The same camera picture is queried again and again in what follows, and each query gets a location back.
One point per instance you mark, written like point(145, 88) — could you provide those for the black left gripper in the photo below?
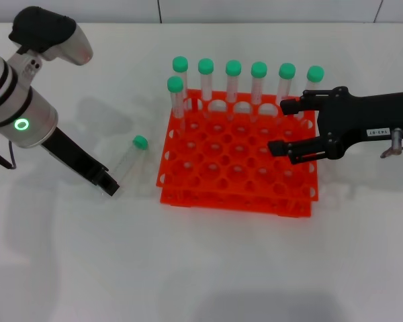
point(70, 152)

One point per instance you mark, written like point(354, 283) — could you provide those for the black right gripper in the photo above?
point(362, 114)

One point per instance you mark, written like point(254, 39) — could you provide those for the green capped clear test tube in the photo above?
point(259, 69)
point(233, 67)
point(180, 63)
point(140, 142)
point(175, 84)
point(287, 70)
point(315, 73)
point(206, 66)

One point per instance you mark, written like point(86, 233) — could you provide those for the orange test tube rack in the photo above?
point(238, 161)

